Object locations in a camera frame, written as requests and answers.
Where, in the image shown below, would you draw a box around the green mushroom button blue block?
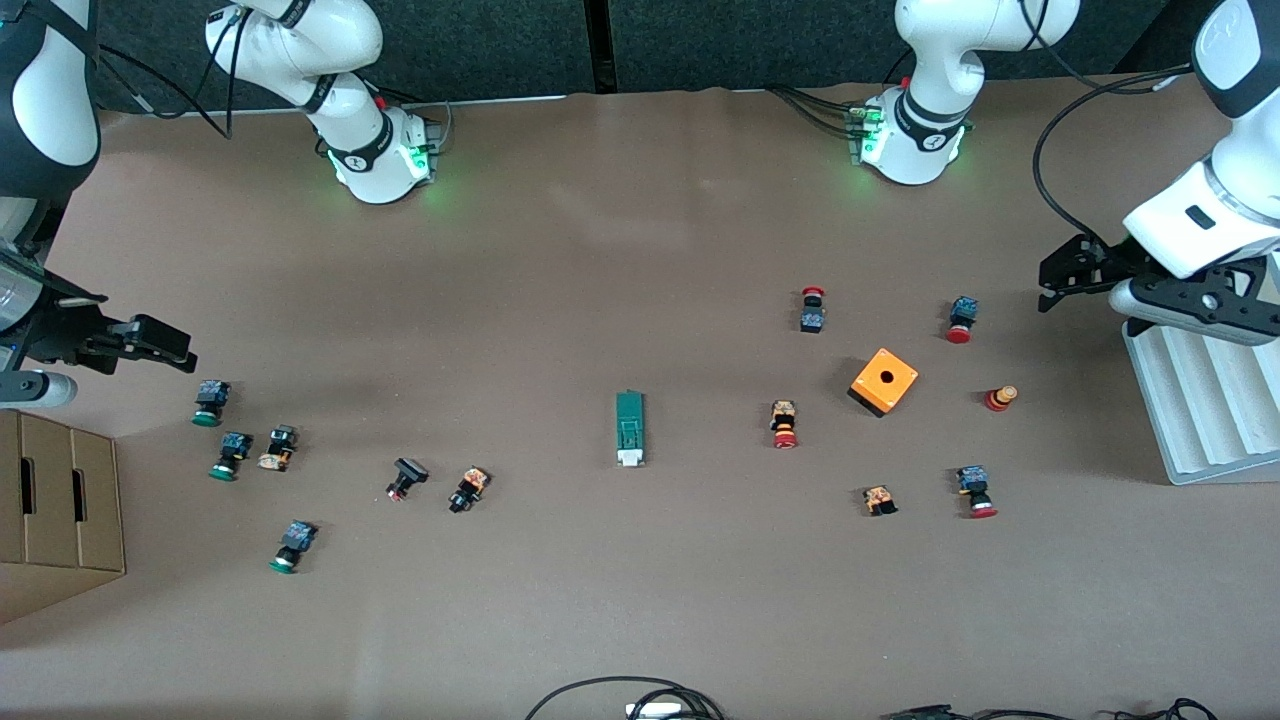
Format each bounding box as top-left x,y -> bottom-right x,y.
268,520 -> 319,575
208,431 -> 253,482
191,378 -> 232,428

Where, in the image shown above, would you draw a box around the black selector switch orange block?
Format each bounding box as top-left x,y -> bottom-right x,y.
447,466 -> 491,514

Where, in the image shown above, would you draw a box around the black looped cable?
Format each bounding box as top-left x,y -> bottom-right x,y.
524,677 -> 726,720

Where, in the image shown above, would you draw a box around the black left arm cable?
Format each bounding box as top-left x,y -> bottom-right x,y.
1030,0 -> 1196,246

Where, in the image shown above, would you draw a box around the white ribbed plastic tray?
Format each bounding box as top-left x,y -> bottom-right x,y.
1122,318 -> 1280,487

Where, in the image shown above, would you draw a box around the orange button enclosure box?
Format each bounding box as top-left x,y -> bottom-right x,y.
847,347 -> 920,419

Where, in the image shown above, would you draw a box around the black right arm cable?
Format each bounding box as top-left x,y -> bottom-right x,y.
95,5 -> 241,139

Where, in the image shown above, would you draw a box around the black push button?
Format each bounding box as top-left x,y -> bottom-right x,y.
385,457 -> 430,502

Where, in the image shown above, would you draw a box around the black pushbutton orange block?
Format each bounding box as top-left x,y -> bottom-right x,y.
257,424 -> 299,472

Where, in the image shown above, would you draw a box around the brown cardboard box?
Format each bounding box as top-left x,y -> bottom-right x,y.
0,405 -> 127,626

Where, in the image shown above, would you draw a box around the black left base cables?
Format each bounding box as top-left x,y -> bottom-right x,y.
768,85 -> 863,139

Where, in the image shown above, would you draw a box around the black short cable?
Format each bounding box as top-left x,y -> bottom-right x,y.
625,688 -> 723,720

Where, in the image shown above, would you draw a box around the black cable with plug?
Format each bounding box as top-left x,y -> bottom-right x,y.
882,704 -> 1111,720

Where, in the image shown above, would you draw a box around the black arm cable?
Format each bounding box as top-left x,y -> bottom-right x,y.
95,5 -> 241,139
1030,0 -> 1196,246

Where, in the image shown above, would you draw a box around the green load switch white handle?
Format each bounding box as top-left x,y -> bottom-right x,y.
614,390 -> 648,468

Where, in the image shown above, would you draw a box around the thin black tangled cable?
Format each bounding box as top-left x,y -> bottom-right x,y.
1112,697 -> 1219,720

